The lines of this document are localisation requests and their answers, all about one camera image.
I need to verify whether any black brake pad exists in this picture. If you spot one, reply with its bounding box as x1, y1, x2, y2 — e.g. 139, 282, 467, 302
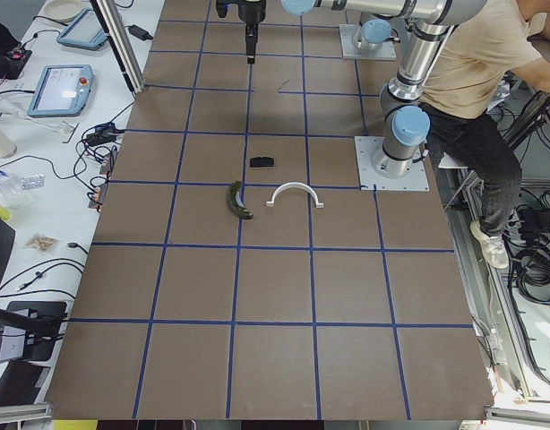
249, 157, 275, 168

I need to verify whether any far blue teach pendant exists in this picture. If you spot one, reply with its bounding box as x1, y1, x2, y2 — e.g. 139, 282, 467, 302
56, 8, 107, 50

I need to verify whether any olive curved brake shoe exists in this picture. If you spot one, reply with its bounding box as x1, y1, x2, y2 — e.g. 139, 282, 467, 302
227, 181, 254, 220

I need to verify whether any white curved plastic clamp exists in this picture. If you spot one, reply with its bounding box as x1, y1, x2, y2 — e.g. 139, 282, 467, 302
265, 181, 325, 209

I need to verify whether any white round plate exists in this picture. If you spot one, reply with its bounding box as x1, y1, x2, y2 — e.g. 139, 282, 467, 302
43, 0, 87, 22

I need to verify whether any aluminium frame post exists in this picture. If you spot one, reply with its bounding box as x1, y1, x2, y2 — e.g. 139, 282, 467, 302
90, 0, 145, 94

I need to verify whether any person in beige shirt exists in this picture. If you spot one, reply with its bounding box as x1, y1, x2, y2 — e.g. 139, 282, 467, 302
420, 0, 550, 269

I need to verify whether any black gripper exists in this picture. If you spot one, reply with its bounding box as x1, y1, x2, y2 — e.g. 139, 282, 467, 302
215, 0, 267, 65

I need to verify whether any clear plastic water bottle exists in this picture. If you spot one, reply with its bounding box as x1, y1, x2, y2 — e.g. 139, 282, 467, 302
0, 169, 33, 209

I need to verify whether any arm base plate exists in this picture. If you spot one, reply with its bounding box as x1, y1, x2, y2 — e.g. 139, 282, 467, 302
355, 136, 429, 192
339, 24, 396, 61

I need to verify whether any black power adapter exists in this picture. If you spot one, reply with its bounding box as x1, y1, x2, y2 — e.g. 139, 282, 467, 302
127, 24, 153, 41

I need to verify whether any small bag of screws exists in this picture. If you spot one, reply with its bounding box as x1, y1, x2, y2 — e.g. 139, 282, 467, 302
25, 234, 59, 253

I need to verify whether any near blue teach pendant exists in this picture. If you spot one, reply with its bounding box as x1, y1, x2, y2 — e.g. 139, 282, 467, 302
27, 64, 94, 118

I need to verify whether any blue teach pendant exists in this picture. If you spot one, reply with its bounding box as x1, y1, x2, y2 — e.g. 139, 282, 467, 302
56, 8, 107, 50
27, 64, 94, 118

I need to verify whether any black monitor stand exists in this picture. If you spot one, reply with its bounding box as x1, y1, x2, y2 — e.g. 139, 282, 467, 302
0, 301, 67, 362

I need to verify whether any black cable bundle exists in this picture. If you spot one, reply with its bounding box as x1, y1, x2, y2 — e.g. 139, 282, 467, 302
507, 205, 550, 310

